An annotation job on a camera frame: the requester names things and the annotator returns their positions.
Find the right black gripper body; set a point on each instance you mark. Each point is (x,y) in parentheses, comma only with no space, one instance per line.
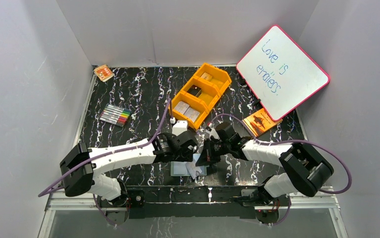
(214,149)

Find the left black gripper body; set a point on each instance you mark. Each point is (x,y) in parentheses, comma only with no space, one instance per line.
(190,149)

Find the green card holder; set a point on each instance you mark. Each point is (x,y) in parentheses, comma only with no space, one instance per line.
(178,168)

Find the silver credit card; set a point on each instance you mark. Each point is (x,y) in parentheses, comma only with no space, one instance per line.
(193,170)
(192,114)

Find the silver card stack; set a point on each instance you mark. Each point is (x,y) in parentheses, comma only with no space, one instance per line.
(181,107)

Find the yellow three-compartment bin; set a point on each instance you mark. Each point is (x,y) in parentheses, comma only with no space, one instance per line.
(194,102)

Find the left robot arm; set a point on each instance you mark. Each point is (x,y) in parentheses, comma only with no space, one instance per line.
(84,169)

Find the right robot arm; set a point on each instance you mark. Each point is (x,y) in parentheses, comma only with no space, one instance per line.
(305,169)

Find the black card stack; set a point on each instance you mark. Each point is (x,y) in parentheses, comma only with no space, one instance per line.
(194,91)

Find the gold card stack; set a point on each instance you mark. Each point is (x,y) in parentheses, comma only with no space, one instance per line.
(206,76)

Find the small orange card box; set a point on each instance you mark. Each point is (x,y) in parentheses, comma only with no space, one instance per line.
(104,73)

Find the orange book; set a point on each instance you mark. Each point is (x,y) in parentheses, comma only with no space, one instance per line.
(260,122)

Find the black mounting plate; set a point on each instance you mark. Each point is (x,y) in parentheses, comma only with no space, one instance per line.
(243,202)

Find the pack of coloured markers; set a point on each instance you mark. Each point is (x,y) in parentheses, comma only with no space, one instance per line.
(115,115)

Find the pink-framed whiteboard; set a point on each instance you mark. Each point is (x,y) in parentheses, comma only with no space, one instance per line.
(280,73)

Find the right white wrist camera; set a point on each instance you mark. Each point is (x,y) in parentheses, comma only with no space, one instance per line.
(212,133)

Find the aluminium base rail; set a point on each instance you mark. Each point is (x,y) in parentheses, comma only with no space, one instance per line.
(141,196)

